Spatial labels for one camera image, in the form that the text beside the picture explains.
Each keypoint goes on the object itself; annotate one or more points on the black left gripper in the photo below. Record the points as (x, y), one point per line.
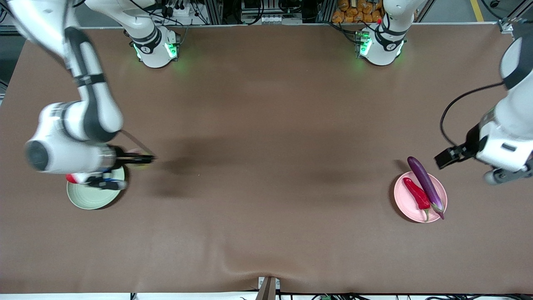
(472, 144)

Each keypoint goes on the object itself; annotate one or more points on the green plate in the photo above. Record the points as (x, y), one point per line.
(91, 200)

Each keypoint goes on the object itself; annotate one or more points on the brown table cloth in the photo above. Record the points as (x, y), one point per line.
(266, 233)

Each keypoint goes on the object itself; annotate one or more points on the red apple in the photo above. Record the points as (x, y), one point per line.
(71, 179)

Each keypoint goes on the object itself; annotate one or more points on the aluminium frame strut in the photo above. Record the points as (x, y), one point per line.
(514, 18)

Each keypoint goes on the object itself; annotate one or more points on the red chili pepper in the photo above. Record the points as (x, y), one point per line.
(416, 195)

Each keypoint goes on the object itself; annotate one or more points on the pile of orange items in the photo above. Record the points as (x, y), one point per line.
(349, 12)

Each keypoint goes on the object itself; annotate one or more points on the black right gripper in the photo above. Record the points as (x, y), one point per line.
(122, 156)

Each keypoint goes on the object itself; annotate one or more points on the pink plate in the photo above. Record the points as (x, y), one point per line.
(406, 204)

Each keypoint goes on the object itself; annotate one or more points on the white power strip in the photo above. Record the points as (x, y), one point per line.
(272, 18)

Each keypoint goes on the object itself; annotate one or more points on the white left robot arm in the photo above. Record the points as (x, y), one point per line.
(512, 125)

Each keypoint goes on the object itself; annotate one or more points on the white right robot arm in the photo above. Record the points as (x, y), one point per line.
(62, 150)

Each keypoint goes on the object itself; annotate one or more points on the metal table edge bracket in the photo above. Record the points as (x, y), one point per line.
(267, 287)

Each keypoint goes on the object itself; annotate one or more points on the purple eggplant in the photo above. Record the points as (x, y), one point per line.
(424, 183)

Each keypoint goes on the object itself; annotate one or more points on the yellow pink peach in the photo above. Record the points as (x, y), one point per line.
(140, 166)

